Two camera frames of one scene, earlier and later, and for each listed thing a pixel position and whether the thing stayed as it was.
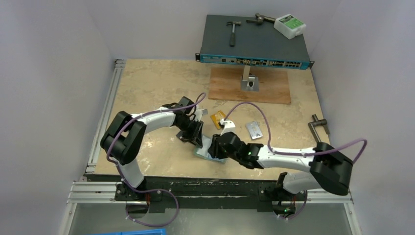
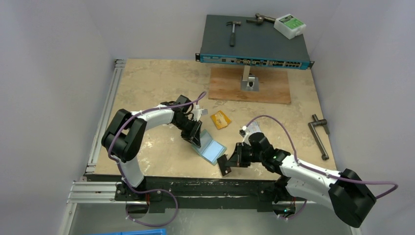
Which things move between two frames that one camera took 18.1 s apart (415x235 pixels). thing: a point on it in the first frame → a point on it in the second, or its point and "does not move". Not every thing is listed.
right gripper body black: [219, 144] → [240, 155]
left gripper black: [196, 132] does not move
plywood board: [225, 84] does not move
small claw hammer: [232, 36] does not move
